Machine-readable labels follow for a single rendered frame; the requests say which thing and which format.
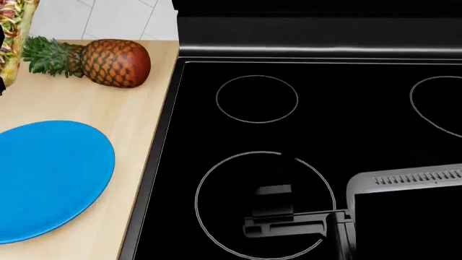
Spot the brown pineapple with green crown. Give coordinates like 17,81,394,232
21,35,152,89

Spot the blue round plate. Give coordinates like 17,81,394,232
0,119,116,245

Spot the hot dog with toppings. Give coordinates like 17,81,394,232
0,0,40,88

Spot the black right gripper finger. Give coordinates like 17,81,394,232
251,152,295,219

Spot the black glass stove cooktop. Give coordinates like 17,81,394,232
118,0,462,260

